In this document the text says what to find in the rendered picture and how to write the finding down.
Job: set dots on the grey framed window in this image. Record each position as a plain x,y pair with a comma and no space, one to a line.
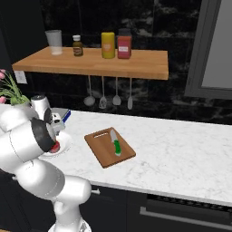
211,48

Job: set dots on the red canister dark lid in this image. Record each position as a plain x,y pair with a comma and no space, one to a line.
124,45

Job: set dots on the white wall socket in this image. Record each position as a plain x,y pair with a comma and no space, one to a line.
21,77

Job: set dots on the brown bottle white cap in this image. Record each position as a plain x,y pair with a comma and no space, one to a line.
77,46

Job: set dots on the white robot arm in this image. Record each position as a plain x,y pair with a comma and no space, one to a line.
33,178

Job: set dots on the wooden cutting board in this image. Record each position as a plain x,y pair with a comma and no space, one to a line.
104,148

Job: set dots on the wooden wall shelf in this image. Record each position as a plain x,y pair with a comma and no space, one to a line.
96,64

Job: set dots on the red meat piece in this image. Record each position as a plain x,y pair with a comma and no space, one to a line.
55,148

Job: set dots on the hanging narrow metal tool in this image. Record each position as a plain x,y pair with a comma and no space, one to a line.
130,102

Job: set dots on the yellow canister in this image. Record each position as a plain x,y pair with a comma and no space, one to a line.
108,45

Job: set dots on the hanging slotted metal spatula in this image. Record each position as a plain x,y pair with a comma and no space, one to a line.
102,102

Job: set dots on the grey flat block blue edge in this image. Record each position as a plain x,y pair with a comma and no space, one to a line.
62,112

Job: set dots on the pink flower plant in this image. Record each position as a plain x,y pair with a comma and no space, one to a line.
13,92

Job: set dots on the white round plate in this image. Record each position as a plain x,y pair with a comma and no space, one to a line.
64,143

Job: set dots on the black oven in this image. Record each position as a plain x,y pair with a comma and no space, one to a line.
181,216

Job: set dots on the hanging metal ladle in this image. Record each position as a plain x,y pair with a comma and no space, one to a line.
89,100

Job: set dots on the clear glass jar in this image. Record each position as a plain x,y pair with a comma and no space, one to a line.
54,42

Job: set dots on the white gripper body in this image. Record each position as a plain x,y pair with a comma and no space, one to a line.
60,128

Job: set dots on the black drawer front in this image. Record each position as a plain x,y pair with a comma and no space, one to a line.
105,211

